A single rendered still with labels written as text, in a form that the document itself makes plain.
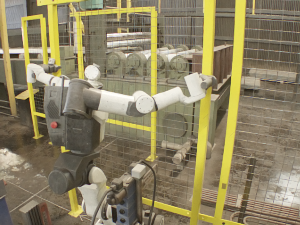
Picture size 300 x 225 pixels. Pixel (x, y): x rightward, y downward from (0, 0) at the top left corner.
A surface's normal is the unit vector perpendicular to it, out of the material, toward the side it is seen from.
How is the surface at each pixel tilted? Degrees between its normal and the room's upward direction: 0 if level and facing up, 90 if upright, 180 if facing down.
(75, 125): 85
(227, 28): 90
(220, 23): 90
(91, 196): 102
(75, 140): 85
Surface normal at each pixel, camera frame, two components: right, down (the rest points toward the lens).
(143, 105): 0.26, 0.26
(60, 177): -0.29, 0.01
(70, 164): -0.15, -0.70
